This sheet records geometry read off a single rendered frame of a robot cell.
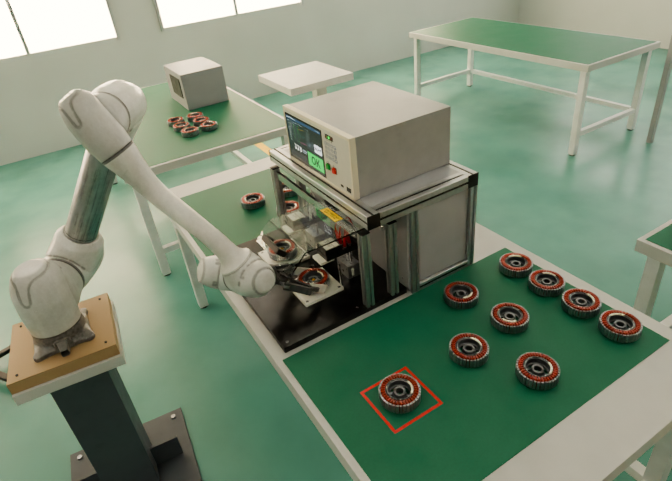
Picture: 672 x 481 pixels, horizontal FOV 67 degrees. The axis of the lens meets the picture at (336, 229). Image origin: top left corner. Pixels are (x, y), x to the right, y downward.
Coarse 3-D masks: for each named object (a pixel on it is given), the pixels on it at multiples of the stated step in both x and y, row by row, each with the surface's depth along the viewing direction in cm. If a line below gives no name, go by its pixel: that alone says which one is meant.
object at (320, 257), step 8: (352, 240) 178; (320, 248) 172; (328, 248) 171; (336, 248) 171; (344, 248) 174; (352, 248) 175; (312, 256) 175; (320, 256) 174; (328, 256) 171; (336, 256) 172; (344, 256) 182; (320, 264) 171
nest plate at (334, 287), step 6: (330, 276) 180; (330, 282) 177; (336, 282) 177; (330, 288) 175; (336, 288) 174; (342, 288) 174; (300, 294) 173; (312, 294) 173; (318, 294) 172; (324, 294) 172; (330, 294) 173; (300, 300) 172; (306, 300) 170; (312, 300) 170; (318, 300) 171; (306, 306) 169
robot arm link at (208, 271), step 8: (208, 256) 153; (216, 256) 152; (200, 264) 151; (208, 264) 149; (216, 264) 150; (200, 272) 150; (208, 272) 148; (216, 272) 149; (200, 280) 150; (208, 280) 149; (216, 280) 150; (216, 288) 153; (224, 288) 150
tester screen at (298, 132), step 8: (288, 120) 179; (296, 120) 173; (288, 128) 181; (296, 128) 175; (304, 128) 170; (312, 128) 164; (296, 136) 178; (304, 136) 172; (312, 136) 166; (304, 144) 174; (320, 144) 163; (304, 152) 177; (312, 152) 171; (304, 160) 179
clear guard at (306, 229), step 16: (304, 208) 166; (320, 208) 165; (336, 208) 164; (272, 224) 160; (288, 224) 158; (304, 224) 157; (320, 224) 156; (336, 224) 156; (352, 224) 155; (256, 240) 163; (288, 240) 151; (304, 240) 150; (320, 240) 149; (336, 240) 148; (272, 256) 154; (288, 256) 148; (288, 272) 146
